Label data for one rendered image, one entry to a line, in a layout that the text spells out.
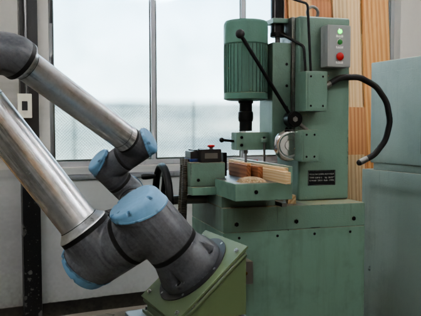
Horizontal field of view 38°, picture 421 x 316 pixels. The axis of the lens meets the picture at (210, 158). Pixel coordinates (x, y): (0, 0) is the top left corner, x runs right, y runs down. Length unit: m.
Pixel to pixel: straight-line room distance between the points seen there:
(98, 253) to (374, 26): 3.12
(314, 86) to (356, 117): 1.80
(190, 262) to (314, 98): 0.95
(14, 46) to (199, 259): 0.73
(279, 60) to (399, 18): 2.40
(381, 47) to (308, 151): 2.18
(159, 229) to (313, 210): 0.87
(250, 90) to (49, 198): 0.99
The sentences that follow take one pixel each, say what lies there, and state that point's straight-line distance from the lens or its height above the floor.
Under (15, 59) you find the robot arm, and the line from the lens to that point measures 1.63.
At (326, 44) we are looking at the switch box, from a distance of 2.39.
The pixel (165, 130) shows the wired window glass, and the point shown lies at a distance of 3.75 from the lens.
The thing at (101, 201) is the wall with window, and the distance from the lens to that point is 3.58.
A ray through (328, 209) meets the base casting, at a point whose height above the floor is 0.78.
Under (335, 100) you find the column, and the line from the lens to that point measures 2.45.
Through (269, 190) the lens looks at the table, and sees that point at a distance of 2.08.
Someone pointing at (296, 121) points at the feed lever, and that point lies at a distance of 2.31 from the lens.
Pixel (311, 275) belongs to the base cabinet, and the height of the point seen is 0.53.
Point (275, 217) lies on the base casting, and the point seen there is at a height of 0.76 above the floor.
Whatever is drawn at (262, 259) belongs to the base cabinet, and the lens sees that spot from 2.25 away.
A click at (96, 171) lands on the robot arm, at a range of 1.97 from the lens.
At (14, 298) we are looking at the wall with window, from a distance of 3.59.
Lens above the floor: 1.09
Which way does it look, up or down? 3 degrees down
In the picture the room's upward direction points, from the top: straight up
